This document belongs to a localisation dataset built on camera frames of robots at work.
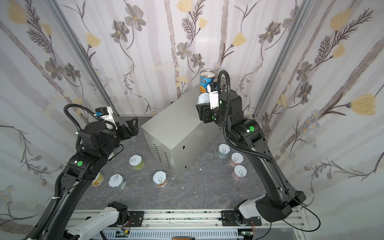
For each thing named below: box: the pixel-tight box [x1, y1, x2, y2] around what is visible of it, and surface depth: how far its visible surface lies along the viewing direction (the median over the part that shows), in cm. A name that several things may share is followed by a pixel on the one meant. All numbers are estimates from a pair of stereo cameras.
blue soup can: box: [199, 69, 216, 94], surface depth 80 cm
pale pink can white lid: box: [232, 164, 248, 182], surface depth 87 cm
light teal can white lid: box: [217, 143, 231, 159], surface depth 97 cm
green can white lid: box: [128, 154, 145, 170], surface depth 92 cm
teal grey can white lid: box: [108, 174, 127, 191], surface depth 83 cm
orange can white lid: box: [152, 170, 168, 188], surface depth 84 cm
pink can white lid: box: [229, 152, 244, 167], surface depth 92 cm
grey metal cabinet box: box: [140, 87, 222, 180], surface depth 70 cm
